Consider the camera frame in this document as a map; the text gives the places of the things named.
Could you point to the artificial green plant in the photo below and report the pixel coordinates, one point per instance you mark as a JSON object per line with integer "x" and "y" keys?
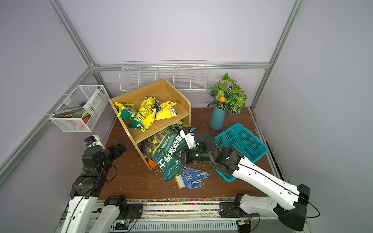
{"x": 227, "y": 95}

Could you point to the large green soil bag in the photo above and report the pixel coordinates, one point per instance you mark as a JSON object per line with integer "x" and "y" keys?
{"x": 160, "y": 148}

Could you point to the teal vase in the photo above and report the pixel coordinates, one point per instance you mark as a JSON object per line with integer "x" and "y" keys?
{"x": 217, "y": 119}

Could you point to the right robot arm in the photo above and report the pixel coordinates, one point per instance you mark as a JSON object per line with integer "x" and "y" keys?
{"x": 291, "y": 201}

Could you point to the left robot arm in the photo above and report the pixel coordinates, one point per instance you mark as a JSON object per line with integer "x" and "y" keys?
{"x": 97, "y": 161}

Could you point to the blue dotted work glove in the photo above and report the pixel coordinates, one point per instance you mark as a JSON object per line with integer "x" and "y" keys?
{"x": 191, "y": 178}

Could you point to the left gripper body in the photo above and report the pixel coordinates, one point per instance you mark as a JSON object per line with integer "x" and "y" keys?
{"x": 113, "y": 153}

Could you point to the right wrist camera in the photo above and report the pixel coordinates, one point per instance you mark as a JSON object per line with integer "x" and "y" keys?
{"x": 188, "y": 133}

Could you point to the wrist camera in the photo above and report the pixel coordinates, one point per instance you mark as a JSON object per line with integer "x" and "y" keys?
{"x": 188, "y": 133}
{"x": 92, "y": 141}

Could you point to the small bag lower shelf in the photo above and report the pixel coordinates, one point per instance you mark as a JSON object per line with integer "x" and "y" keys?
{"x": 178, "y": 126}

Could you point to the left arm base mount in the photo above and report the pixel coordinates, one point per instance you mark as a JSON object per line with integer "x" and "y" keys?
{"x": 126, "y": 210}

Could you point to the teal plastic basket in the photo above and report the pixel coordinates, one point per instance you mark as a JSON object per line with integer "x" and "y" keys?
{"x": 242, "y": 140}

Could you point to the white wire wall rack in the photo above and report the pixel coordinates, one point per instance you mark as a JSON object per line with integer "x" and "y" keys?
{"x": 185, "y": 75}

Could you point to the wooden two-tier shelf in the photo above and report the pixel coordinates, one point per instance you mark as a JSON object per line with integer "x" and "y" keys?
{"x": 162, "y": 90}

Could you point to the white wire side basket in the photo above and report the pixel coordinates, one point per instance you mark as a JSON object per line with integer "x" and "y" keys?
{"x": 81, "y": 109}

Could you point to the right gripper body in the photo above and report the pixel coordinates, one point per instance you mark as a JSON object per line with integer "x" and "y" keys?
{"x": 189, "y": 156}

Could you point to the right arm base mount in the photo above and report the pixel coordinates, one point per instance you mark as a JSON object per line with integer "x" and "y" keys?
{"x": 233, "y": 210}

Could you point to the yellow green bag left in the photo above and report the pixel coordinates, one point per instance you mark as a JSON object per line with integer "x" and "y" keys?
{"x": 125, "y": 110}

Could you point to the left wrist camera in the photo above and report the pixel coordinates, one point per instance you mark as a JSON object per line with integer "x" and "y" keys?
{"x": 92, "y": 141}

